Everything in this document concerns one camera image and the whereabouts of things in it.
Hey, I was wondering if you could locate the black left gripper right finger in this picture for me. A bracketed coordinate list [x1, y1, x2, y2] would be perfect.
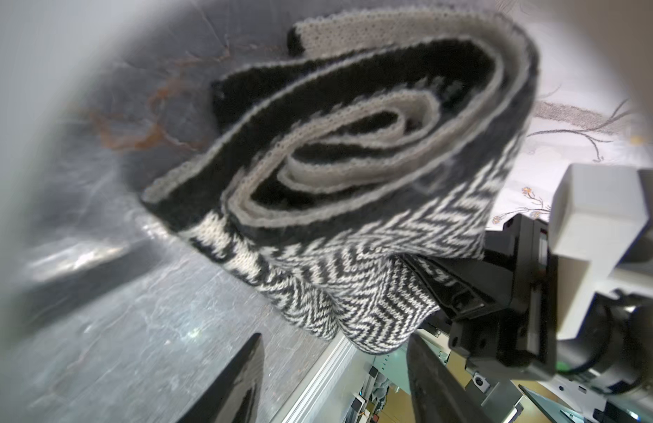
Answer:
[407, 333, 490, 423]

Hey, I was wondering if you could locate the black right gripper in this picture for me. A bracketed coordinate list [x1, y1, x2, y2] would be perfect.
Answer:
[410, 214, 556, 381]

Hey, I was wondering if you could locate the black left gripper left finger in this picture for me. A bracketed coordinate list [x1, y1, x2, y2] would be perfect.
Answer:
[178, 333, 265, 423]

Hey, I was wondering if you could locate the black white knitted scarf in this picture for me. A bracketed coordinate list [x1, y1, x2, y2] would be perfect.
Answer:
[141, 6, 540, 354]

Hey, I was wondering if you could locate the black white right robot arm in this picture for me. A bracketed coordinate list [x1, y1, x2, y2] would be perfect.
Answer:
[404, 215, 653, 421]

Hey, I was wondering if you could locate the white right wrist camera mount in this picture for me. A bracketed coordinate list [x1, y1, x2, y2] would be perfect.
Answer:
[548, 164, 653, 339]

